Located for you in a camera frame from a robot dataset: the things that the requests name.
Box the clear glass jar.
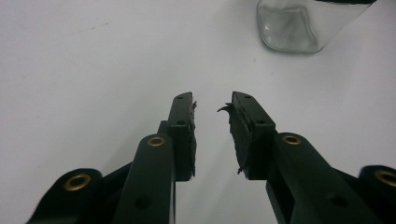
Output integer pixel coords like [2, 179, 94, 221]
[256, 0, 375, 54]

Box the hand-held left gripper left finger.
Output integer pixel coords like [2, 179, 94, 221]
[111, 91, 198, 224]

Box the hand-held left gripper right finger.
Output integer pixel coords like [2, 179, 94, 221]
[217, 91, 386, 224]

